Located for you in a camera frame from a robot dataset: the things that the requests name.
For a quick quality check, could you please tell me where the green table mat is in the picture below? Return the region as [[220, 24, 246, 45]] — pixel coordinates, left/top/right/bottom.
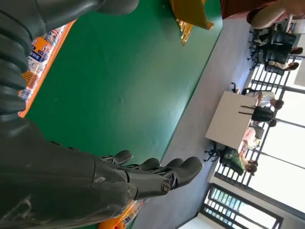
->
[[25, 0, 224, 229]]

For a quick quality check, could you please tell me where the white office table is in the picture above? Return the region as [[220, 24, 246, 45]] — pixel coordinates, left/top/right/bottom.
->
[[205, 91, 258, 150]]

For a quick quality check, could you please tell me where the seated person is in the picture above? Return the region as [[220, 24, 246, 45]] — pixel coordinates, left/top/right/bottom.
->
[[239, 105, 277, 128], [239, 126, 265, 151], [249, 29, 304, 57], [242, 90, 285, 111], [264, 59, 300, 76], [219, 146, 258, 177]]

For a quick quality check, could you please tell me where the yellow plastic bag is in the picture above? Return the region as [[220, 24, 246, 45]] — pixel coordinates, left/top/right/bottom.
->
[[169, 0, 215, 46]]

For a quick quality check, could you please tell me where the black window railing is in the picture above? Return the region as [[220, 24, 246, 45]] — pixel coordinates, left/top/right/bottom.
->
[[200, 54, 305, 229]]

